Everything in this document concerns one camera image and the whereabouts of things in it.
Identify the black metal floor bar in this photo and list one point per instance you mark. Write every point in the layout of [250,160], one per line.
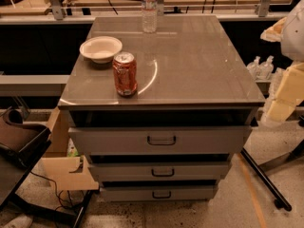
[280,201]

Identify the white paper bowl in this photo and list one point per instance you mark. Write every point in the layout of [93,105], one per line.
[101,49]

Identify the top grey drawer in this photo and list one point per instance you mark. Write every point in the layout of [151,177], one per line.
[159,140]

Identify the middle grey drawer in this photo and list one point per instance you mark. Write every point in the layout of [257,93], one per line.
[160,171]

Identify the clear sanitizer bottle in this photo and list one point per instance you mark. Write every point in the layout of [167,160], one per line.
[265,69]
[253,67]

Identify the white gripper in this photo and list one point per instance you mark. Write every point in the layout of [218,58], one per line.
[294,35]

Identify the left clear sanitizer bottle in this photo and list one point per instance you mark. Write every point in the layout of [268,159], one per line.
[253,67]

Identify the clear plastic water bottle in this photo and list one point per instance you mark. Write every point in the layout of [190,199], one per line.
[149,15]

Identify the cardboard box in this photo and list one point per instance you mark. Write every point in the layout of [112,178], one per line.
[70,173]

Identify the red coke can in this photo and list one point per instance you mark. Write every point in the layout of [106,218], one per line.
[125,69]

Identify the dark brown chair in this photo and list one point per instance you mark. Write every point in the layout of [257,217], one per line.
[22,145]

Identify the grey drawer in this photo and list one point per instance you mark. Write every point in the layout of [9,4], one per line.
[159,193]
[160,171]
[159,140]

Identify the bottom grey drawer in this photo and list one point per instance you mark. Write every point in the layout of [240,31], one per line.
[159,193]

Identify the right clear sanitizer bottle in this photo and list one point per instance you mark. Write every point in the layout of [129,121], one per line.
[265,69]

